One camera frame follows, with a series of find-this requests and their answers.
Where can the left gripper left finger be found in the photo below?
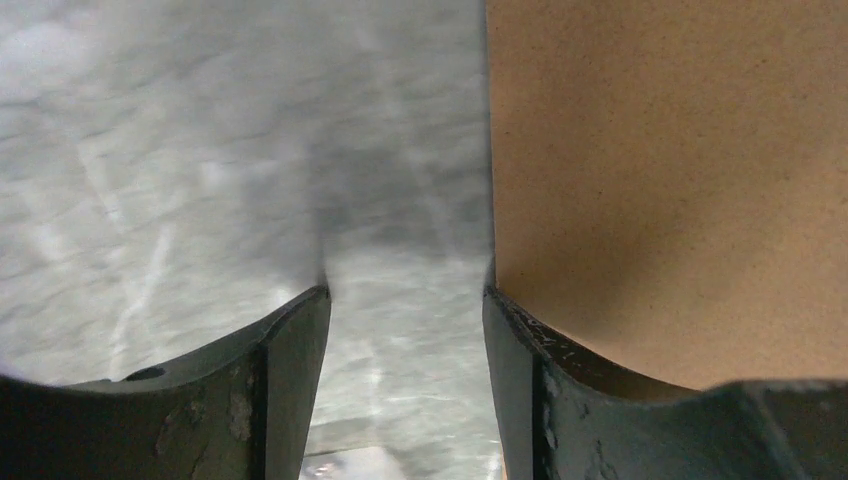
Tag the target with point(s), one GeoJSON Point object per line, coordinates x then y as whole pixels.
{"type": "Point", "coordinates": [237, 408]}

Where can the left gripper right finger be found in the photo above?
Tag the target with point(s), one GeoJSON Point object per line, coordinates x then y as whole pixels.
{"type": "Point", "coordinates": [566, 412]}

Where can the brown backing board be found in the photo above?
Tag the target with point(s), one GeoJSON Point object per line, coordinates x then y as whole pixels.
{"type": "Point", "coordinates": [670, 181]}

